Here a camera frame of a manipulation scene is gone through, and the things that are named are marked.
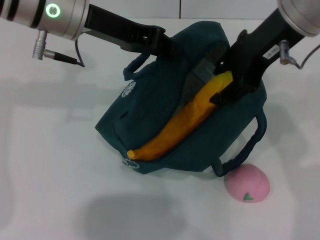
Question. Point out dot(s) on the dark teal fabric bag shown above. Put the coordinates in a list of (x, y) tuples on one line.
[(150, 105)]

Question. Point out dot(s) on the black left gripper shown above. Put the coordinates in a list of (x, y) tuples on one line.
[(120, 32)]

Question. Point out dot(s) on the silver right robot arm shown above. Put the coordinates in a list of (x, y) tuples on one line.
[(302, 15)]

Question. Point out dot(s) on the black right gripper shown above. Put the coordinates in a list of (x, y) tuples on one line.
[(260, 47)]

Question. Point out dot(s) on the pink peach toy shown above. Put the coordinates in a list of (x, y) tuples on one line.
[(247, 185)]

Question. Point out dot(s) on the yellow banana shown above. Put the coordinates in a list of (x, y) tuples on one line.
[(190, 120)]

